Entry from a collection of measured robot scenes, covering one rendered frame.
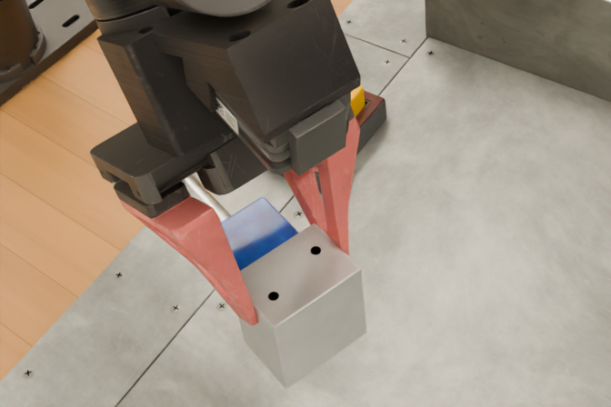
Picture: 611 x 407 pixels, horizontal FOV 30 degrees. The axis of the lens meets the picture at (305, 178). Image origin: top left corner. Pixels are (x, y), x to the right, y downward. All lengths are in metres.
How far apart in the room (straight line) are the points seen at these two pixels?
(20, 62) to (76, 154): 0.10
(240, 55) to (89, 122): 0.46
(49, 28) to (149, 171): 0.46
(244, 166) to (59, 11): 0.47
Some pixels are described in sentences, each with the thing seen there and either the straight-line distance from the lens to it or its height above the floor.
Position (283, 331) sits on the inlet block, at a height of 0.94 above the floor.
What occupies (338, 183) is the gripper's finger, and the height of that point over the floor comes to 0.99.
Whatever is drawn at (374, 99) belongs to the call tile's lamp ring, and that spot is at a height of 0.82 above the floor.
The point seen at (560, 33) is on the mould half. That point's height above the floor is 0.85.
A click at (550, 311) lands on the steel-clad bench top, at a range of 0.69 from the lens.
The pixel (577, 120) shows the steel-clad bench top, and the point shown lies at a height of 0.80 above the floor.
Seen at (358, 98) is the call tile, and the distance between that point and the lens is 0.76.
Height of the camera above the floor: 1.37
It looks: 48 degrees down
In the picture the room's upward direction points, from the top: 9 degrees counter-clockwise
